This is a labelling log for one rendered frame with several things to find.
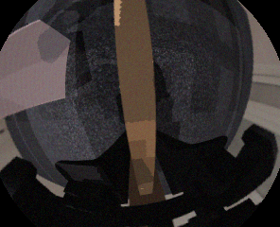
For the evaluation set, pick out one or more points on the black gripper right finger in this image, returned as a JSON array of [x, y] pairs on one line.
[[178, 158]]

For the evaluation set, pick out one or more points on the brown wooden rail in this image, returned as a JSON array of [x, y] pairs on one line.
[[137, 86]]

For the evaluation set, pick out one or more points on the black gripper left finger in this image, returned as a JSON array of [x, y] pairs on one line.
[[110, 168]]

